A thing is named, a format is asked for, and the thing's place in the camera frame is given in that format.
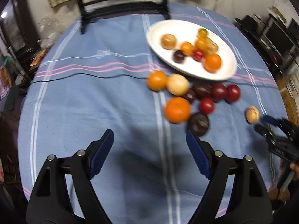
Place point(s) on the tan round fruit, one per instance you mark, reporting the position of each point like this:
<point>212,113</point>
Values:
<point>168,41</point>

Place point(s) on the small red tomato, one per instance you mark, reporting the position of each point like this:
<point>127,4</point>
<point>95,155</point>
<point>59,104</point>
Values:
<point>206,105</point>

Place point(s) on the white round plate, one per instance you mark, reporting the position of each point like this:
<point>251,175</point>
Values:
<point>187,31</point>

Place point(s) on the pale peach fruit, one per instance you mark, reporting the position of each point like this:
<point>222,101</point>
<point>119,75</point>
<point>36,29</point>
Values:
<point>212,47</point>

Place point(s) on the small green-yellow fruit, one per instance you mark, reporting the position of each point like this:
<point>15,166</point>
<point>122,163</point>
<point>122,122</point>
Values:
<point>202,33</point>

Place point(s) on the small red fruit on plate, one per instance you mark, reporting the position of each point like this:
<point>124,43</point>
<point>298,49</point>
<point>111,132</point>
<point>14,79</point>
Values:
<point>198,55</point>

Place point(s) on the blue striped tablecloth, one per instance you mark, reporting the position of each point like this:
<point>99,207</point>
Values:
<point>93,81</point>

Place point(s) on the computer monitor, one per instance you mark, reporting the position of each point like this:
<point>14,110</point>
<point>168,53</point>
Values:
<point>279,39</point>

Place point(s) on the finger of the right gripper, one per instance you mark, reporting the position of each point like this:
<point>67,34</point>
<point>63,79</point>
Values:
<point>278,122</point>
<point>271,137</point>

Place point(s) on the black shelf rack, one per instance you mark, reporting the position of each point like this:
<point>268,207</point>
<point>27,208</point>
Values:
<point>254,28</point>

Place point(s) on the orange fruit beside pale fruit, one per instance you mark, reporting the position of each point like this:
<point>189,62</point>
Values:
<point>157,81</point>

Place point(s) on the dark red cherry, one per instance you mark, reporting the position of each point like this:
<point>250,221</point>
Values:
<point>190,96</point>

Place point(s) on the orange tangerine on cloth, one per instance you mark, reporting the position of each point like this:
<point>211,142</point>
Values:
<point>177,110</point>

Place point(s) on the yellow-orange fruit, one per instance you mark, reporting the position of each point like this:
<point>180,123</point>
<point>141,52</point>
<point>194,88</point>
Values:
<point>201,44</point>

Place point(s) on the large orange mandarin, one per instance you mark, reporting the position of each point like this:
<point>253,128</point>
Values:
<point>212,63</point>

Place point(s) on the large red tomato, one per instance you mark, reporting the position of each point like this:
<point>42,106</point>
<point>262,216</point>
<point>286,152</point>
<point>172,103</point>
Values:
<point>234,93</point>

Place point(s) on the small orange fruit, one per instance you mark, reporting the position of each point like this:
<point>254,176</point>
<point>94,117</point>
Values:
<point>187,48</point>

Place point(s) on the tan striped fruit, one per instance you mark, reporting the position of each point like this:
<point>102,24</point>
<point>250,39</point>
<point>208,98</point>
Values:
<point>252,115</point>

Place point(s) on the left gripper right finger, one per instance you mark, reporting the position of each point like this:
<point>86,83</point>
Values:
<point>215,166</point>

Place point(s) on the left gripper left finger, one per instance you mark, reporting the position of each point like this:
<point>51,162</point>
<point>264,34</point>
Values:
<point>83,168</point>

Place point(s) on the dark cherry on plate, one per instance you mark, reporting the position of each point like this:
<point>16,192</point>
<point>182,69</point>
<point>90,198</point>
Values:
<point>179,56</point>

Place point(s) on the dark brown oblong fruit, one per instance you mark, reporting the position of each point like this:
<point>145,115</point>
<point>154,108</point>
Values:
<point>202,90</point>

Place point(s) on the pale yellow round fruit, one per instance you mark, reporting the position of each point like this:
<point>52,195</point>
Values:
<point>177,84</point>

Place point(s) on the dark purple mangosteen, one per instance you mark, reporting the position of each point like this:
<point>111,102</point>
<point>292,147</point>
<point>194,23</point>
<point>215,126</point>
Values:
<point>199,123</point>

